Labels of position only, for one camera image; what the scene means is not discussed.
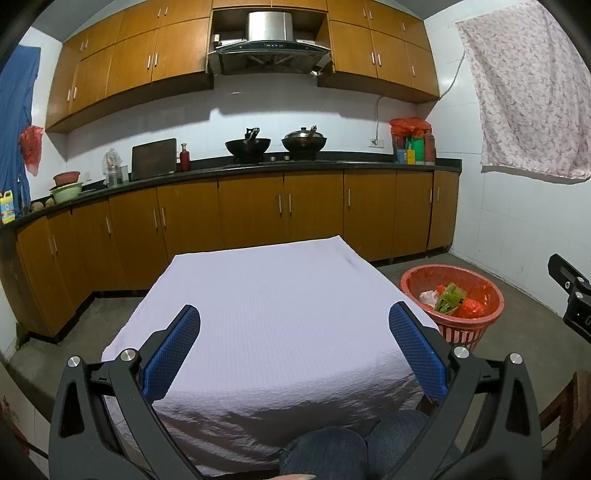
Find red plastic wastebasket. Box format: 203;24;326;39
399;264;505;354

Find wooden upper cabinets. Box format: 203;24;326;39
45;0;440;134

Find person's left leg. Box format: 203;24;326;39
278;427;370;480

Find black wok with lid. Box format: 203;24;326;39
281;124;328;161

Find black open wok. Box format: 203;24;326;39
225;128;272;163

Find yellow detergent bottle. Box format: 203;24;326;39
0;190;17;225

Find wooden lower cabinets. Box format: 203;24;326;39
16;170;460;344

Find table with white cloth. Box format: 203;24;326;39
100;235;440;478

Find red hanging mesh bag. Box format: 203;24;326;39
19;126;44;176

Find person's right leg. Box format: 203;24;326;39
367;410;445;480

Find white wall cable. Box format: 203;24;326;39
438;48;466;100
374;95;387;141

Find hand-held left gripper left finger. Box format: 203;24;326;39
48;305;206;480

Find orange bag over bottles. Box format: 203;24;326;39
389;117;432;139

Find light green printed plastic bag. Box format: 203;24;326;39
434;283;468;315

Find glass jar with plastic bag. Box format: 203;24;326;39
102;148;129;188

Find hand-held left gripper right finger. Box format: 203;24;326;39
388;301;542;480

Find wooden cabinets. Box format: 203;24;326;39
45;0;440;134
16;170;460;344

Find dark cutting board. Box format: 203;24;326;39
130;138;178;181

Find floral hanging cloth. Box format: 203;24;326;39
455;0;591;181

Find steel range hood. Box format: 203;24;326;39
207;11;333;77

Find gas stove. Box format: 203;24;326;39
222;154;333;167

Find wooden chair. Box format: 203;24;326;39
538;369;585;455

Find person's leg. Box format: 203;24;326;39
278;427;370;480
367;410;445;480

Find orange plastic bag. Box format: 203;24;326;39
455;298;488;320

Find black kitchen countertop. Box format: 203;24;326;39
11;158;462;229

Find blue hanging cloth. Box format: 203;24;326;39
0;46;41;217

